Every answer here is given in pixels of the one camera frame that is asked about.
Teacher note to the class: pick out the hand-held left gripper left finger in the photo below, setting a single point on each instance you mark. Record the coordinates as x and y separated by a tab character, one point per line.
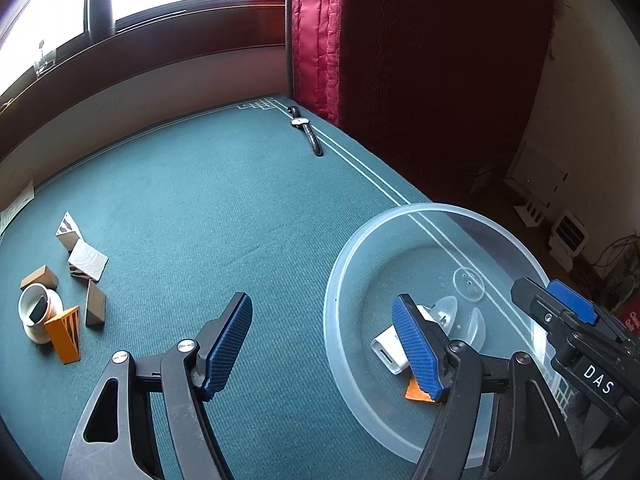
227	350

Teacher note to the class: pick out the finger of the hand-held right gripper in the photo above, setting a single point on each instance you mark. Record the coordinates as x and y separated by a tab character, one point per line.
575	302
537	305

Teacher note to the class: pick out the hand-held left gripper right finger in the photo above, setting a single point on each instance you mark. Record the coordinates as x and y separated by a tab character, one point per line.
417	350

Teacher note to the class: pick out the white plug adapter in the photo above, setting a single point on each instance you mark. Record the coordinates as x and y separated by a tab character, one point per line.
390	347

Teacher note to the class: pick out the small orange block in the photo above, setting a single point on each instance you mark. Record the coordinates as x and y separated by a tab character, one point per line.
415	392

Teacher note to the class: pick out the clear plastic bowl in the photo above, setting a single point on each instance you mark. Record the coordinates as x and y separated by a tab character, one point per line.
380	270

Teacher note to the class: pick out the brown wooden block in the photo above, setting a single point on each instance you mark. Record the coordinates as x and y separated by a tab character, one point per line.
95	305
37	277

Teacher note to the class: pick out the orange black-striped block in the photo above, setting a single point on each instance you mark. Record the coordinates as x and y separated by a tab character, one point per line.
62	340

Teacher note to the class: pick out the blue block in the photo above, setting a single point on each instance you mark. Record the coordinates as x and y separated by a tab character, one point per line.
39	309

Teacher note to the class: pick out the white cup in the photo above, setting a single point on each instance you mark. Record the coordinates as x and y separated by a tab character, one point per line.
35	334

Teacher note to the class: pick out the red packet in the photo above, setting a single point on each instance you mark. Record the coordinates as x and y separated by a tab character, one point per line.
632	315

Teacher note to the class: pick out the white electric heater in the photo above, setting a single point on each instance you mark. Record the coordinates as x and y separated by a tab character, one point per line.
567	232

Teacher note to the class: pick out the small white stand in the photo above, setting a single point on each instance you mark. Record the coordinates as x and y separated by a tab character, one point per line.
532	212

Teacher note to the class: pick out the green table mat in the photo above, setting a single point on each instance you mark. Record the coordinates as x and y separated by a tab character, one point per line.
200	210

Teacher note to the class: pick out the white wavy-pattern block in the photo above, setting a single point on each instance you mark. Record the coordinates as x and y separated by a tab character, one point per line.
87	257

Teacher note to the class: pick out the white black-striped triangular block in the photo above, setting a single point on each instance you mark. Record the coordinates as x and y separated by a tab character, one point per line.
67	240

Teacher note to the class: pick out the white paper sheet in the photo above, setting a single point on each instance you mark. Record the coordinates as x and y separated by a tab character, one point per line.
15	210

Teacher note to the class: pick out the red quilted curtain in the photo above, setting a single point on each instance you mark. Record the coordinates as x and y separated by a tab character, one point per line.
400	60

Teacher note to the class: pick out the brown window sill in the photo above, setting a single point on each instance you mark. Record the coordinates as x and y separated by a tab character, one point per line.
175	35

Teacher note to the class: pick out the black cylinder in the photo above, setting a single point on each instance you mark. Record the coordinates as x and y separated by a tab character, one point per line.
100	7

